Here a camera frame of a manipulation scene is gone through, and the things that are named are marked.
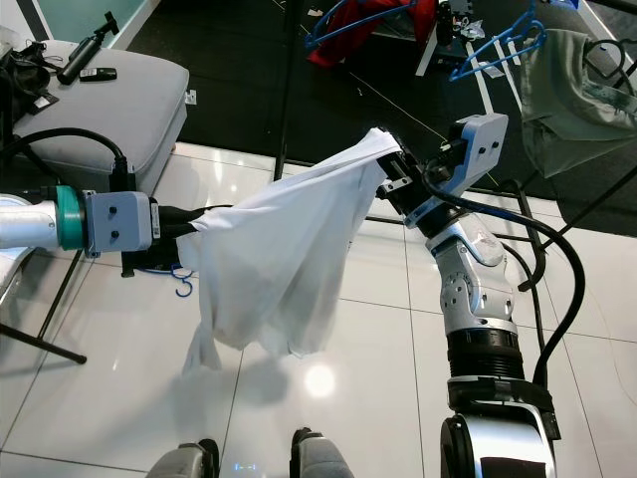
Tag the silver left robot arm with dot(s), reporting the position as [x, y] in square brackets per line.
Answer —
[30, 224]

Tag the robot right leg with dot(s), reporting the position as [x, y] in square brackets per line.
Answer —
[323, 456]

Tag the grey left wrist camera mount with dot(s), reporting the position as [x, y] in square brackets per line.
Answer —
[119, 221]

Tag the black folding chair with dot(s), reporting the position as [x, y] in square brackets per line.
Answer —
[50, 349]

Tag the black metal clothes rack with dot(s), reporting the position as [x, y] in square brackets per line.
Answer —
[294, 80]

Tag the robot leg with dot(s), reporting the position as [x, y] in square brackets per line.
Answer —
[323, 456]
[184, 460]

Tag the grey-green garment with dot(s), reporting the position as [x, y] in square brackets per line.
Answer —
[572, 110]

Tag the black hanger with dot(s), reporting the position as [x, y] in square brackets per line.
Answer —
[612, 48]

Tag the white shirt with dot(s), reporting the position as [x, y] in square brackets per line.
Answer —
[289, 249]

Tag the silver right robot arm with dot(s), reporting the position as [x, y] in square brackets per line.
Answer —
[478, 299]

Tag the grey upholstered ottoman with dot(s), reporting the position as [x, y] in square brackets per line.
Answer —
[119, 119]

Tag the red shirt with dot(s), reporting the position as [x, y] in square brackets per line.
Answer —
[323, 52]

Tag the black bag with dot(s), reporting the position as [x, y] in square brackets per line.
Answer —
[25, 80]

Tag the robot left leg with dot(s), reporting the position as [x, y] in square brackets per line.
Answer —
[184, 460]

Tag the black selfie stick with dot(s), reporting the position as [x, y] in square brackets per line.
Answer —
[85, 55]

